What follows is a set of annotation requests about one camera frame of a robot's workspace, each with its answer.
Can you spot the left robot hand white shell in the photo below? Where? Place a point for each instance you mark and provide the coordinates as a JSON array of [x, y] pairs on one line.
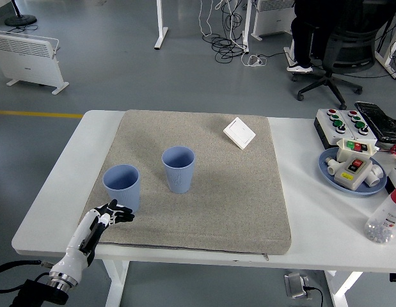
[[76, 238]]

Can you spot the blue ribbed plastic cup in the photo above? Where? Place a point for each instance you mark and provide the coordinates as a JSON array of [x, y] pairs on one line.
[[124, 193], [178, 179]]

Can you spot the grey-brown fabric mat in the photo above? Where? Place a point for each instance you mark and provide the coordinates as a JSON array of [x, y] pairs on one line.
[[217, 192]]

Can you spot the white panel heater wide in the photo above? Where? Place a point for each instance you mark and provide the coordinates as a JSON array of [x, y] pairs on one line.
[[28, 64]]

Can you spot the white desk leg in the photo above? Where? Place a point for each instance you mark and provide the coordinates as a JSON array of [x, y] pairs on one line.
[[246, 28], [161, 32]]

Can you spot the grey foot pedal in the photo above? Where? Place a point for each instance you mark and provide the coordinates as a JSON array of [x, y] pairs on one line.
[[295, 284]]

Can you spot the black round stand base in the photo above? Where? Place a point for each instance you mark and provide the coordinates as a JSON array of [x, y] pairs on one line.
[[20, 20]]

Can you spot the white table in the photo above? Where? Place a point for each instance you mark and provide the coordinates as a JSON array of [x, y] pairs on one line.
[[313, 224]]

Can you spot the white power adapter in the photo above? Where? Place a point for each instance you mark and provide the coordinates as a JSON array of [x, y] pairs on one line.
[[254, 60]]

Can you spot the blue round plate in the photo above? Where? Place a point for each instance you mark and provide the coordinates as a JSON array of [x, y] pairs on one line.
[[327, 180]]

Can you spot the small white pipe fitting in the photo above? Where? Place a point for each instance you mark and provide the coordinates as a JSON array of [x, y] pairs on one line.
[[332, 166]]

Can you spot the white three-button control box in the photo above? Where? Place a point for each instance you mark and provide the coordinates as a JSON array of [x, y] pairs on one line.
[[327, 128]]

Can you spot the white desk foot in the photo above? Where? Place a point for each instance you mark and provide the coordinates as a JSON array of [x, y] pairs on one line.
[[293, 48]]

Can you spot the white panel heater narrow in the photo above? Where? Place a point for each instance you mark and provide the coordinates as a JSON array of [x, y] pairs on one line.
[[274, 16]]

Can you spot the person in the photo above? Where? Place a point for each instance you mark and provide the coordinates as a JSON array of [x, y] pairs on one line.
[[301, 38]]

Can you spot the large white pipe fitting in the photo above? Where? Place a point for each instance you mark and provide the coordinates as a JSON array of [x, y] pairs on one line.
[[375, 176]]

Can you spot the clear bottle red cap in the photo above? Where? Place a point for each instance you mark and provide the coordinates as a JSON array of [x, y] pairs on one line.
[[384, 220]]

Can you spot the white four-button control box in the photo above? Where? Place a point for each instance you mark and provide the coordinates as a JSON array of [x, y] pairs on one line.
[[368, 134]]

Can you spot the black wrapped flat tray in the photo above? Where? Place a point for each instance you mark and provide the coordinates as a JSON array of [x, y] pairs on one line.
[[380, 123]]

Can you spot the black office chair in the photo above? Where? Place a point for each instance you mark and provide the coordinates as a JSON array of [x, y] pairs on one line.
[[345, 48]]

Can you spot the white wall switch plate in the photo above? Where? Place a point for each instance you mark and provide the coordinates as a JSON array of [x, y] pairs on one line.
[[239, 132]]

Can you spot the beige switch box red black buttons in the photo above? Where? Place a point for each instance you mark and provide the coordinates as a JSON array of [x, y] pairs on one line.
[[349, 177]]

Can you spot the white switch box green red buttons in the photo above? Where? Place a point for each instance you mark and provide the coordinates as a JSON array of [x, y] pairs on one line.
[[345, 153]]

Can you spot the white desk frame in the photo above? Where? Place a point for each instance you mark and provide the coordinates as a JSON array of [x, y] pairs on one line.
[[384, 57]]

